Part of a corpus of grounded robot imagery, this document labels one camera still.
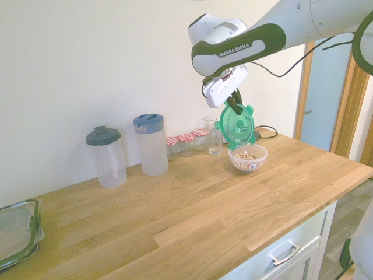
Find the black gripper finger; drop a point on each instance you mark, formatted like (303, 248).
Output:
(231, 105)
(238, 102)

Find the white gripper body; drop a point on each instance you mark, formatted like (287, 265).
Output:
(223, 87)

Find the green round container lid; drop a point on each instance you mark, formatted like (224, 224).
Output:
(237, 128)

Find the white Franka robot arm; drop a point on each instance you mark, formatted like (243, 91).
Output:
(262, 32)

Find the jar with red checked lid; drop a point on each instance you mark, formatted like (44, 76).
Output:
(185, 144)
(200, 140)
(172, 148)

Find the clear food bowl with nuts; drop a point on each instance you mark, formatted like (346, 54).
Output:
(247, 160)

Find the clear pitcher with blue lid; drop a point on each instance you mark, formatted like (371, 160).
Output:
(151, 146)

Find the clear pitcher with dark lid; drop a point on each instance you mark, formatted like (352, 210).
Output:
(106, 157)

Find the rectangular container with clip lid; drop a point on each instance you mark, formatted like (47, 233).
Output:
(17, 230)

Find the clear drinking glass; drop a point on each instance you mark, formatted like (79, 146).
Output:
(209, 124)
(215, 144)

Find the black round stand base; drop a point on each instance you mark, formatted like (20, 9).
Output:
(257, 135)

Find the white cabinet drawer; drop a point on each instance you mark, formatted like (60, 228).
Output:
(294, 233)

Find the glass door with wooden frame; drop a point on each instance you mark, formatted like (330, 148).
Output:
(326, 96)

